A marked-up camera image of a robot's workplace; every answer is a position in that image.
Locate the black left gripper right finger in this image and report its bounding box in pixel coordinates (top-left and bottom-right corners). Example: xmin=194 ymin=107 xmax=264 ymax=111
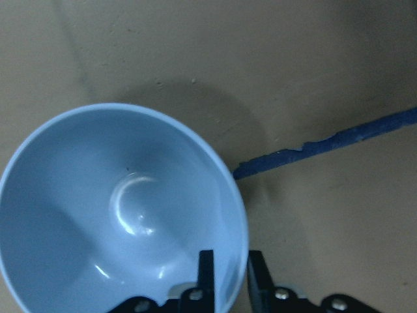
xmin=247 ymin=250 xmax=377 ymax=313

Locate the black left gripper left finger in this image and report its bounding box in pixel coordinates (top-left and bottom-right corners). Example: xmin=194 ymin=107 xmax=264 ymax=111
xmin=110 ymin=250 xmax=215 ymax=312

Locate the light blue bowl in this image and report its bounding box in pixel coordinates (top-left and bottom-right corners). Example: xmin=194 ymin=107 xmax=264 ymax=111
xmin=1 ymin=104 xmax=248 ymax=312

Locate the blue tape piece far right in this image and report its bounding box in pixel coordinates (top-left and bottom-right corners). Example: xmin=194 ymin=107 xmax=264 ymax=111
xmin=232 ymin=108 xmax=416 ymax=180

